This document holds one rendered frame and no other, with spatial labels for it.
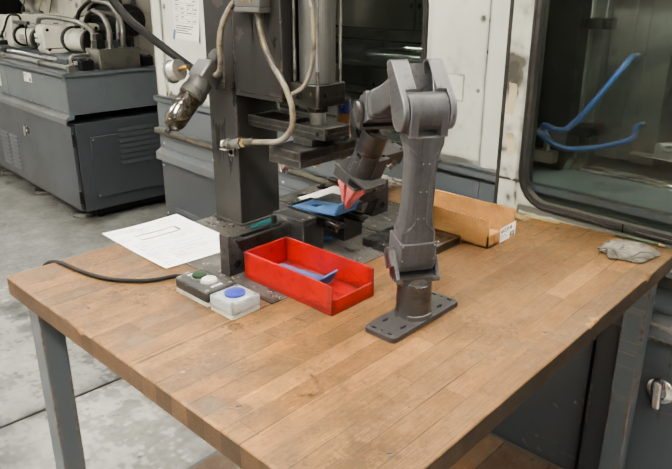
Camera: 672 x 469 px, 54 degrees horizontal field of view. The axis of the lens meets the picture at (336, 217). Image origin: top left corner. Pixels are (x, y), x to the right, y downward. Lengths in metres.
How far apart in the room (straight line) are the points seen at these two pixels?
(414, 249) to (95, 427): 1.69
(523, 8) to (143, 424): 1.85
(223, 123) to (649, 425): 1.34
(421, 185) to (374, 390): 0.34
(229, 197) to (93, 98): 2.88
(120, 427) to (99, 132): 2.44
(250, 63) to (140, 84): 3.11
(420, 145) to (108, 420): 1.82
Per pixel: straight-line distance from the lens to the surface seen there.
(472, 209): 1.69
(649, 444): 1.98
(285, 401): 1.00
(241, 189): 1.65
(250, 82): 1.54
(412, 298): 1.17
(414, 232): 1.13
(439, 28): 2.03
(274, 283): 1.31
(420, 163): 1.09
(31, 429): 2.65
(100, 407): 2.67
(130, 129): 4.60
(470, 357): 1.12
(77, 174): 4.53
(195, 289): 1.29
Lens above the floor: 1.47
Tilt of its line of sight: 19 degrees down
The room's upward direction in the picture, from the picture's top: straight up
